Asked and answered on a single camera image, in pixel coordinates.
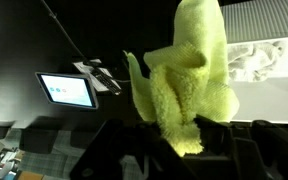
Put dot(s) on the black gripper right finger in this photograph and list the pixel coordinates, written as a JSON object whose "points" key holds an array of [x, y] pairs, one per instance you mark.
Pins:
{"points": [[236, 151]]}

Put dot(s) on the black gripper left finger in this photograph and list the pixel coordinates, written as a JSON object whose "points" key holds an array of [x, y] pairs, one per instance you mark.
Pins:
{"points": [[114, 141]]}

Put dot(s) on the white towel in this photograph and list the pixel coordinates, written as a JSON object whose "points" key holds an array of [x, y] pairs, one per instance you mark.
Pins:
{"points": [[254, 62]]}

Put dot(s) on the yellow towel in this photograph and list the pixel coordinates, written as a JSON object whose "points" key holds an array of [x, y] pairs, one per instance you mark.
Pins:
{"points": [[189, 78]]}

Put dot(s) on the white plastic basket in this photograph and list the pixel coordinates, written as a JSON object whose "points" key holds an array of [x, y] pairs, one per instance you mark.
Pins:
{"points": [[257, 35]]}

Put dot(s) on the tablet with lit screen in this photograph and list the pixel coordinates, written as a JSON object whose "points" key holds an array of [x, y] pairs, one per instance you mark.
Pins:
{"points": [[68, 89]]}

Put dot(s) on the green plaid sofa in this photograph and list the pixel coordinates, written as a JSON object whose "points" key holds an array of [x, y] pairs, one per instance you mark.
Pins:
{"points": [[59, 163]]}

